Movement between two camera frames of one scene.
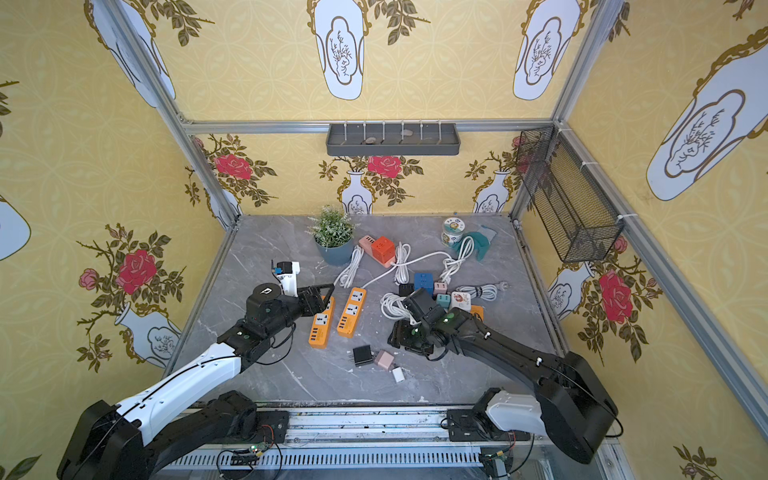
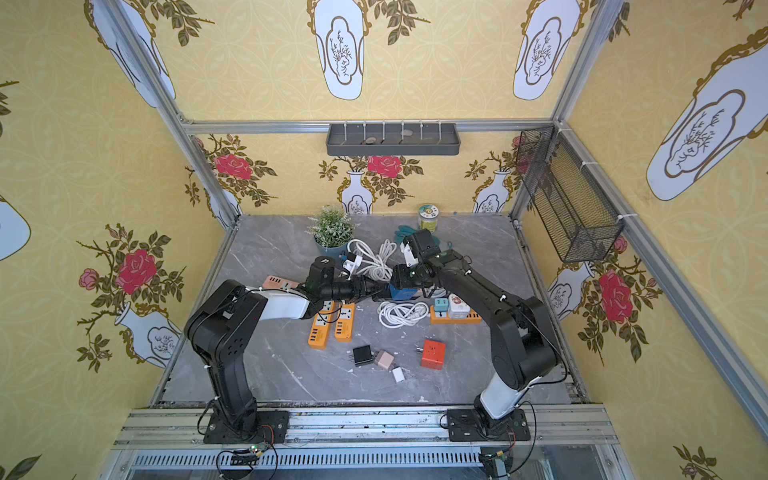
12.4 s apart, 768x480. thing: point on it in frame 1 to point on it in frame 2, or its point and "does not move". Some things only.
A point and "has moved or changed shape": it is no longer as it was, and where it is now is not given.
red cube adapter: (383, 249) has moved or changed shape
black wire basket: (581, 223) does not move
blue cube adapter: (424, 280) has moved or changed shape
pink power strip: (366, 242) has moved or changed shape
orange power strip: (319, 335) does not move
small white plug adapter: (399, 374) does not move
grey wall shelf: (397, 139) does not move
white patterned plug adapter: (461, 300) does not move
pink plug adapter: (384, 359) does not move
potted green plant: (333, 235) does not move
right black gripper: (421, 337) to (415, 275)
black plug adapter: (362, 354) does not move
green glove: (482, 241) to (402, 232)
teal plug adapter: (443, 300) does not move
